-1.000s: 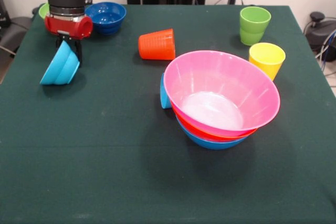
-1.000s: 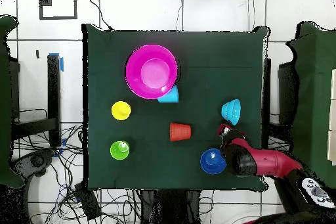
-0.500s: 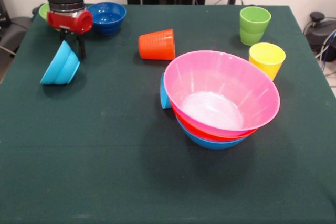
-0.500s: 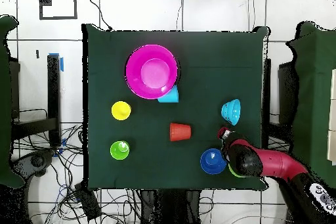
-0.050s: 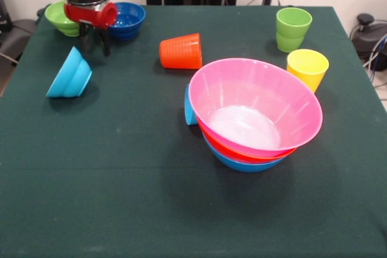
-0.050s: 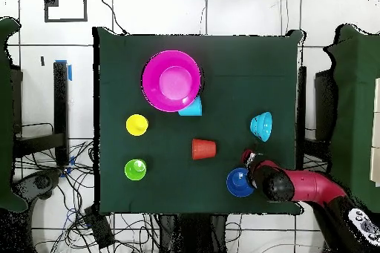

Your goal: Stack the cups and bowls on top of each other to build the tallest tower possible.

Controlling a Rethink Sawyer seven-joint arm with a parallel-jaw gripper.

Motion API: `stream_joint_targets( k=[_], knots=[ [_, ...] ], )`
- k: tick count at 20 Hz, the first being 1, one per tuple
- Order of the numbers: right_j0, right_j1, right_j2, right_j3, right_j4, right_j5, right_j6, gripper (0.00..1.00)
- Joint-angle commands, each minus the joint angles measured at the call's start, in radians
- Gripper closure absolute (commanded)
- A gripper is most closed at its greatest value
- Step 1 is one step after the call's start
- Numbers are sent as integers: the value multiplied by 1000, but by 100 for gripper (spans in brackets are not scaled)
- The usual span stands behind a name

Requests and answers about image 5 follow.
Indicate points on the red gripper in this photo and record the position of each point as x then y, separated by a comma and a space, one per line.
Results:
90, 16

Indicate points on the light blue ribbed bowl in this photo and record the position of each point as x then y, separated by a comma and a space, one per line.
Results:
71, 76

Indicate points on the green ribbed bowl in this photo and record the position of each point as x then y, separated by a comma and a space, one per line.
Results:
57, 17

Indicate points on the orange cup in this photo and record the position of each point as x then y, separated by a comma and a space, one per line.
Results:
181, 51

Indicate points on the light blue cup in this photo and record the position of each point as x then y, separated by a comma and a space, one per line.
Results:
190, 110

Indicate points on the large pink bowl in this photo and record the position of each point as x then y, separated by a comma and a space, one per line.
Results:
257, 95

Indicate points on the large orange bowl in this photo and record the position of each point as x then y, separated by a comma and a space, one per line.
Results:
229, 150

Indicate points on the large blue bowl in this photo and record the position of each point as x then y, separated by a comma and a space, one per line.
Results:
245, 165

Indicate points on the green cup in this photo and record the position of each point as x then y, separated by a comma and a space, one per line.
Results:
293, 28

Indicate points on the yellow cup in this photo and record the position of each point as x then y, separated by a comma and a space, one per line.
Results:
306, 70

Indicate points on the dark blue ribbed bowl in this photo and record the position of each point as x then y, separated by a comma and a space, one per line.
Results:
128, 20

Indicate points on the dark green tablecloth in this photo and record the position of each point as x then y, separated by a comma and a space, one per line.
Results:
121, 179

